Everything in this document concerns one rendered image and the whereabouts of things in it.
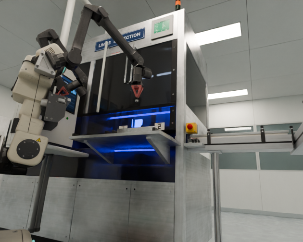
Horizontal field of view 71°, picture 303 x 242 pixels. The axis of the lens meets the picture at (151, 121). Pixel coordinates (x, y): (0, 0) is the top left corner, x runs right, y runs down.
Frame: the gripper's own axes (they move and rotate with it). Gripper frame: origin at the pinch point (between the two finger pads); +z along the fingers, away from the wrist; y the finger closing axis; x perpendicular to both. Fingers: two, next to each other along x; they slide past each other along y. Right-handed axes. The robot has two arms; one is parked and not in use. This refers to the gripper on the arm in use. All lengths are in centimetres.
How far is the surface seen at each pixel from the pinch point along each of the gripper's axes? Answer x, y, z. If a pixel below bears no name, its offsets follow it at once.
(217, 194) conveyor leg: -50, 33, 65
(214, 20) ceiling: -71, 158, -167
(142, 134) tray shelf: -6.4, -9.3, 27.0
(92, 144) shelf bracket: 37.2, 13.6, 30.2
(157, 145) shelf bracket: -12.6, 6.9, 32.3
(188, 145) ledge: -32, 25, 30
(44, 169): 87, 29, 48
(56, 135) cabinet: 77, 26, 21
